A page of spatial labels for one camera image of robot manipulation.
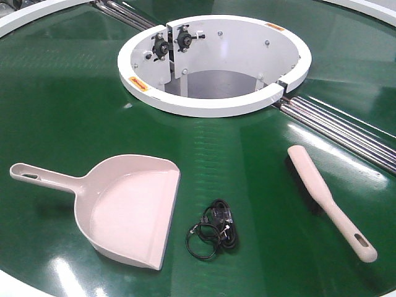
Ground black cable bundle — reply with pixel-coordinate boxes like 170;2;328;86
186;199;239;260

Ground pink plastic dustpan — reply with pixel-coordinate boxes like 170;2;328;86
9;154;181;270

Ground orange warning sticker front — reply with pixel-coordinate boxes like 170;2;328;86
129;77;149;92

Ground orange warning sticker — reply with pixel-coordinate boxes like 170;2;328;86
266;22;285;31
129;77;149;92

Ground orange warning sticker rear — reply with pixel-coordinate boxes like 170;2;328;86
266;22;285;31

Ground steel rollers top seam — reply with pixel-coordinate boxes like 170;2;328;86
90;1;156;31

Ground steel rollers seam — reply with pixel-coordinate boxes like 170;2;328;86
273;97;395;174
90;1;156;31

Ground steel rollers right seam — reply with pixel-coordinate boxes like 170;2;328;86
273;97;395;174

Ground white outer rim top left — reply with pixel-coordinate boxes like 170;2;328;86
1;0;89;37

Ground white rim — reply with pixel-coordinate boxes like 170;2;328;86
325;0;395;27
1;0;89;37

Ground white outer rim top right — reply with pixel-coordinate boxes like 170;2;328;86
325;0;395;27

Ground white central conveyor ring housing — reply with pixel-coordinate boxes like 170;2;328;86
118;15;312;118

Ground black bearing mount left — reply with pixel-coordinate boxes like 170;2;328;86
152;33;169;62

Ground black bearing mount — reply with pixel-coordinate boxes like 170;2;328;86
174;24;205;53
152;33;169;62

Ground black bearing mount right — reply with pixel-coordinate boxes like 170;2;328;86
174;24;205;53

